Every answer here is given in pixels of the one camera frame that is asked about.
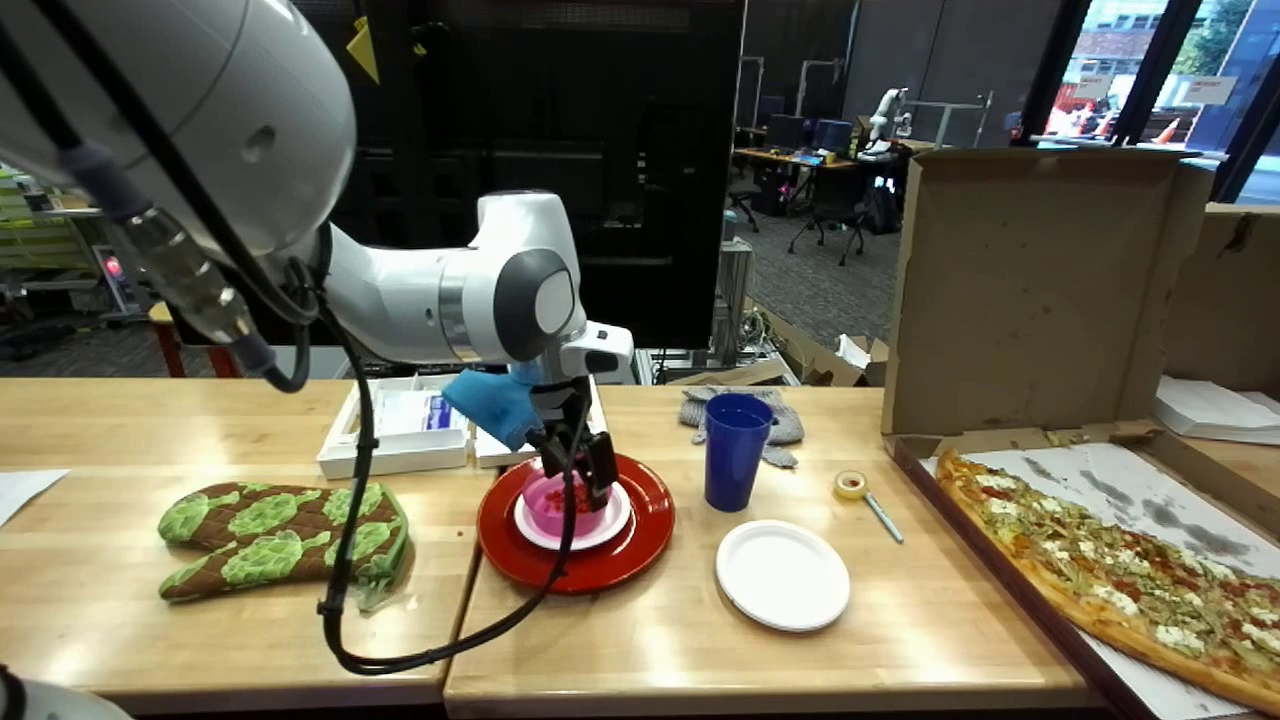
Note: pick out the small white paper plate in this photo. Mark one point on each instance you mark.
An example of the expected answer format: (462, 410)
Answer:
(533, 538)

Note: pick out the gray metal cylinder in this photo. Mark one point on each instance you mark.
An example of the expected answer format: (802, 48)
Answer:
(732, 300)

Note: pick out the white paper sheet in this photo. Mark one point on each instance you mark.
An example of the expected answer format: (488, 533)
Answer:
(20, 488)

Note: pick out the large black screen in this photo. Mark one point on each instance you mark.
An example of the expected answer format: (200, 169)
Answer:
(600, 161)

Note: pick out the gray cloth gloves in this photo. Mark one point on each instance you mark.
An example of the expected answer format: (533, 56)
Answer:
(791, 426)

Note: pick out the blue plastic cup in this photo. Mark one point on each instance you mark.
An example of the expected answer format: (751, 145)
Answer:
(739, 454)

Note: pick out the yellow tape roll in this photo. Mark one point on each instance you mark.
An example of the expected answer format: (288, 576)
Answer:
(849, 487)

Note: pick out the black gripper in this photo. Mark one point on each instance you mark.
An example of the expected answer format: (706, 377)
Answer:
(563, 407)

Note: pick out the brown green artichoke oven mitt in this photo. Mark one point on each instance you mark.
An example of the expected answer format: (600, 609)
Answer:
(264, 540)

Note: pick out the yellow triangle sign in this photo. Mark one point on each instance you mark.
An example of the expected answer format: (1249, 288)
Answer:
(366, 48)

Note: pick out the red ceramic plate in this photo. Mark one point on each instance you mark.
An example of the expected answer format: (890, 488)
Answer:
(586, 564)

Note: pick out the rectangular pizza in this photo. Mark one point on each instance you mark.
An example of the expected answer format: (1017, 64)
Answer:
(1107, 575)

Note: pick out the brown cardboard box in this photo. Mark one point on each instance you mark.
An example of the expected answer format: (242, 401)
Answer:
(1234, 292)

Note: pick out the open cardboard pizza box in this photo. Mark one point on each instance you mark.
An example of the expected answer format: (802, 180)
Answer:
(1027, 292)

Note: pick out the small metal tool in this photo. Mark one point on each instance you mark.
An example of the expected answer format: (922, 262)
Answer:
(883, 516)

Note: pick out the white cardboard box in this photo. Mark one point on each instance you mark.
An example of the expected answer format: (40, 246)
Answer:
(402, 447)

